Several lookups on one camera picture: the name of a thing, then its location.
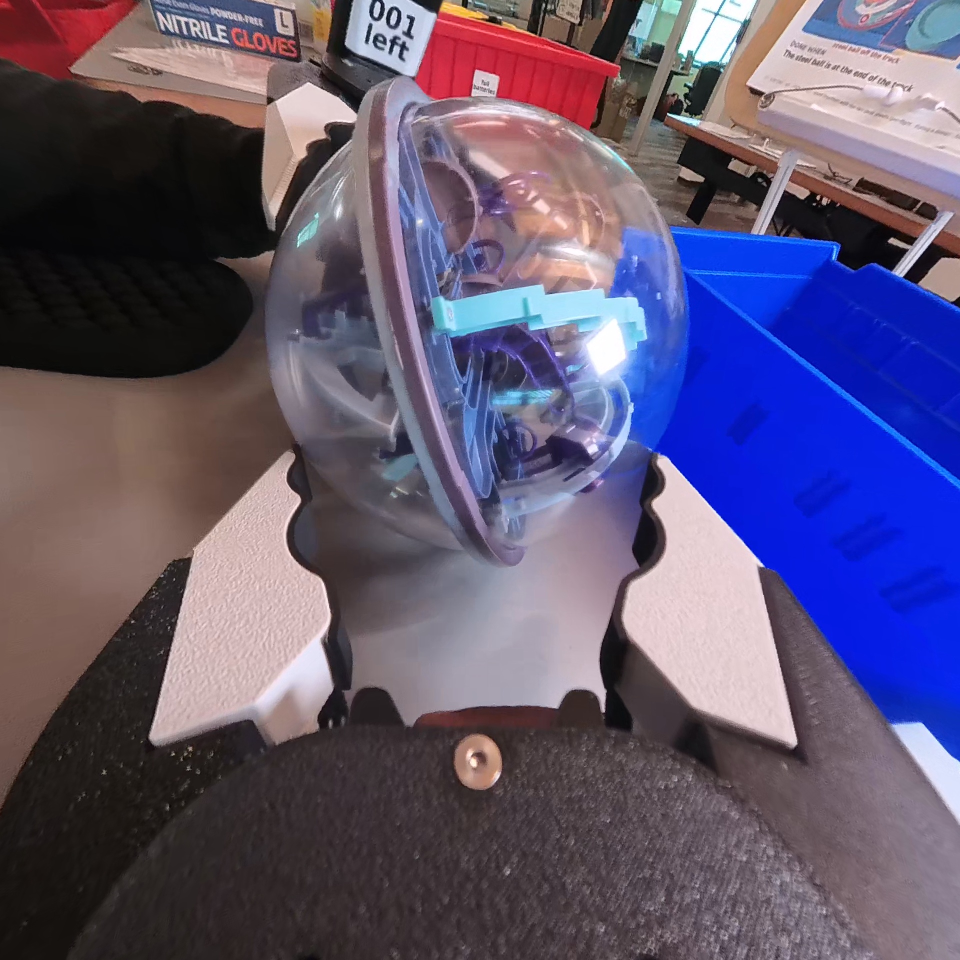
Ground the blue plastic bin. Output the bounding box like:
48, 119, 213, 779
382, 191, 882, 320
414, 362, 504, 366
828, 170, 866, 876
645, 225, 960, 759

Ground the clear plastic maze ball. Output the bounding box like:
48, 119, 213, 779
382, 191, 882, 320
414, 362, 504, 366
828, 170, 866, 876
264, 78, 691, 568

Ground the wooden instruction board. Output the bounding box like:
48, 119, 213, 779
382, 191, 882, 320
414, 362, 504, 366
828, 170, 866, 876
705, 0, 960, 196

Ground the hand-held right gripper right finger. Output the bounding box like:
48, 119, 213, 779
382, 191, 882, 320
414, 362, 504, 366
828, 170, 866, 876
605, 455, 799, 751

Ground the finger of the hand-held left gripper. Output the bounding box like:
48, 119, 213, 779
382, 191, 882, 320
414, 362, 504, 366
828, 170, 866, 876
260, 83, 361, 234

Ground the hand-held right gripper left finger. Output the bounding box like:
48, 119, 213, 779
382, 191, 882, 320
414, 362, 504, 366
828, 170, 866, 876
150, 450, 349, 748

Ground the blue glove box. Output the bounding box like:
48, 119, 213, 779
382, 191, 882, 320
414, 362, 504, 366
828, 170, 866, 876
147, 0, 304, 64

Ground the red plastic bin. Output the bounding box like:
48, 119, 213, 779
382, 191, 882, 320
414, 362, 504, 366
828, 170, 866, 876
413, 15, 621, 133

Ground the person's left forearm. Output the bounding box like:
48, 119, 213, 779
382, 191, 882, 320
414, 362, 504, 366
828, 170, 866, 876
0, 60, 309, 259

